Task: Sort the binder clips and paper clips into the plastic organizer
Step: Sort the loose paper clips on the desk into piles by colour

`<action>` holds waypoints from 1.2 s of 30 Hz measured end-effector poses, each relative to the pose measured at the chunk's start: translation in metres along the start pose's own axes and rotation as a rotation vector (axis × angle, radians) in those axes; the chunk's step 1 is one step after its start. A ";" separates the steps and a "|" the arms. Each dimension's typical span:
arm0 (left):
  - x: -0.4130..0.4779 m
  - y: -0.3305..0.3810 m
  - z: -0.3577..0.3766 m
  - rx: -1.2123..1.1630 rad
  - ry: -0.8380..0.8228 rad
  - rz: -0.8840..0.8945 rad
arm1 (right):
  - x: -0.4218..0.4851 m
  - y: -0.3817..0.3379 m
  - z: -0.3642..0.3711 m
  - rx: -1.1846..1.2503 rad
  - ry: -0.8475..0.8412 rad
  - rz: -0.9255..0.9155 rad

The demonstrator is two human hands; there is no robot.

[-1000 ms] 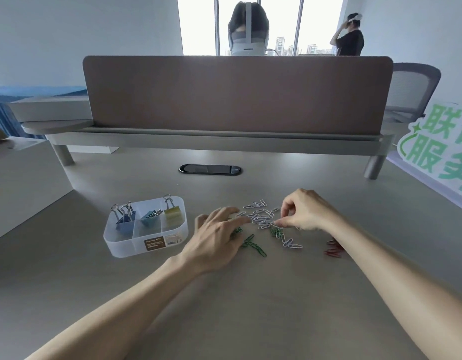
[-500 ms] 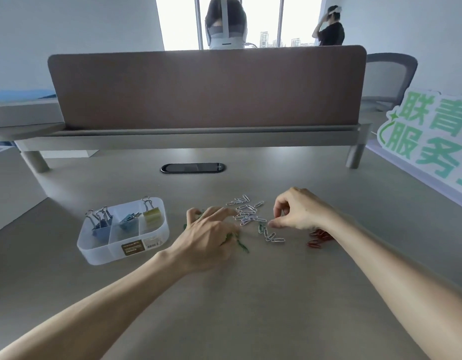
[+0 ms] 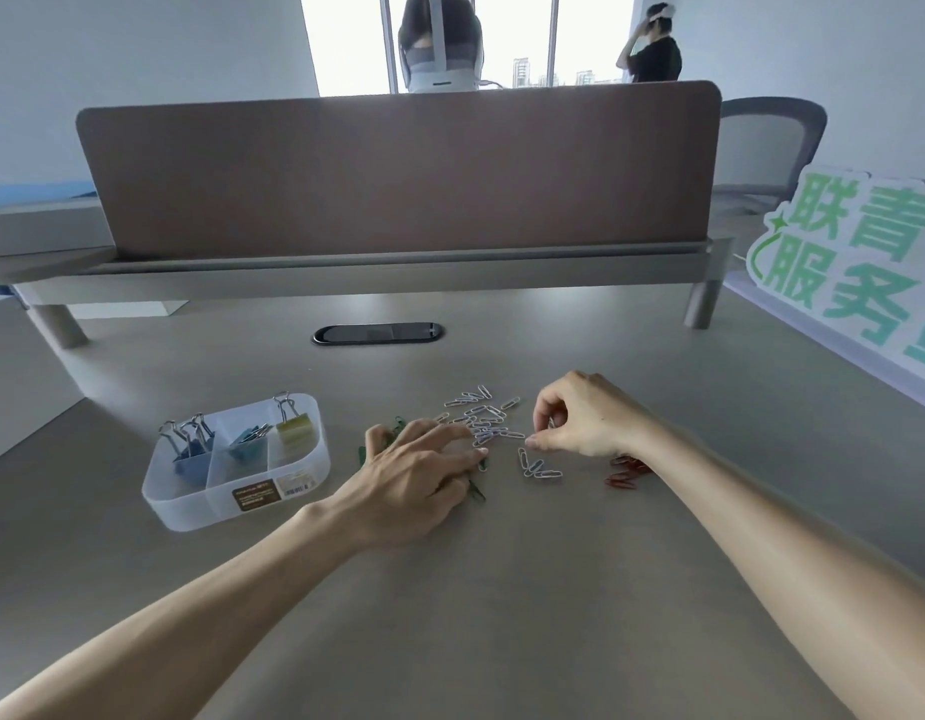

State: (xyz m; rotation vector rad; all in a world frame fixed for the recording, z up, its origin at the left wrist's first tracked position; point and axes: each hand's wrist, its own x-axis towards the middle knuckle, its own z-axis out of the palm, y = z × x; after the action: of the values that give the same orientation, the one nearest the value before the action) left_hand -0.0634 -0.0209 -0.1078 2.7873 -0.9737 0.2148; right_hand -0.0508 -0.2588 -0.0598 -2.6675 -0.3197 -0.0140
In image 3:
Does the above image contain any person's right hand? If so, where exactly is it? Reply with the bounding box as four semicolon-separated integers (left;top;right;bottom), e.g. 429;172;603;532
523;370;660;460

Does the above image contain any person's left hand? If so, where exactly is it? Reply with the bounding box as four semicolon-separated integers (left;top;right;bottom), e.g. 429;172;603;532
311;419;490;552

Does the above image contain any pile of coloured paper clips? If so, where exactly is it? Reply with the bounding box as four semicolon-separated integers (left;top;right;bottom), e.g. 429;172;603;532
355;383;652;507

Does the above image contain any clear plastic organizer tray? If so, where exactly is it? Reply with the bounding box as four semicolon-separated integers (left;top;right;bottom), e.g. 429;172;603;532
140;393;333;533

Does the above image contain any pile of colourful binder clips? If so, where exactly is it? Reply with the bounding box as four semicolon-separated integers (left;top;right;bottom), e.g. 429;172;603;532
159;393;315;485

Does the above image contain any person's right forearm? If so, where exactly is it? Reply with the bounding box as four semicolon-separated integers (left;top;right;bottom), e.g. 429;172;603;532
626;417;925;720

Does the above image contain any person's left forearm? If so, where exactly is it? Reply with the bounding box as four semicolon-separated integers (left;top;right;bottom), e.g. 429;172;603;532
0;505;362;720

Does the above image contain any white sign with green lettering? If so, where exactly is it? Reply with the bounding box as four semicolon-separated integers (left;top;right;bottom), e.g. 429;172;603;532
724;165;925;417

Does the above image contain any brown desk divider panel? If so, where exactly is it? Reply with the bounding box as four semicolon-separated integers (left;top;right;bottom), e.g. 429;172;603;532
76;80;723;260

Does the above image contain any grey mesh office chair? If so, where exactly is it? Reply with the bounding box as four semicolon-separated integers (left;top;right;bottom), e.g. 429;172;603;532
709;96;829;218

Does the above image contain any large glass window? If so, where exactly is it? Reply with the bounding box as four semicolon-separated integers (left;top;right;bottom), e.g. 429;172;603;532
298;0;637;97

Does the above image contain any blue pleated table cloth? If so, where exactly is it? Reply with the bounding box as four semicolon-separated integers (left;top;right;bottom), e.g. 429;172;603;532
0;182;96;205

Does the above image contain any black oval cable grommet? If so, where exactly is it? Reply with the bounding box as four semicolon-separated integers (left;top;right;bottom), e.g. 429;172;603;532
311;320;445;347

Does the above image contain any grey divider base rail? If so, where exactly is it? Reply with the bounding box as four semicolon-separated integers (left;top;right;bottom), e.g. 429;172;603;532
0;235;735;350

